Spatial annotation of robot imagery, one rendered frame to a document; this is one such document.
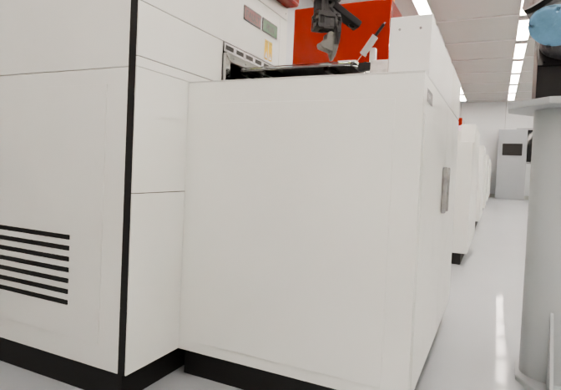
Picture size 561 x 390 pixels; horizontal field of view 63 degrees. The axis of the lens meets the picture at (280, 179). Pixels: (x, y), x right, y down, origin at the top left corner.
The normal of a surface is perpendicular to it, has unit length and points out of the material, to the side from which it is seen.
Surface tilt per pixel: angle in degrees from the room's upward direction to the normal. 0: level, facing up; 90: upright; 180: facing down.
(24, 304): 90
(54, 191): 90
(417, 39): 90
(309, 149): 90
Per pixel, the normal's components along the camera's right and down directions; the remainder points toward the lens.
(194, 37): 0.90, 0.05
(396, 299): -0.43, 0.00
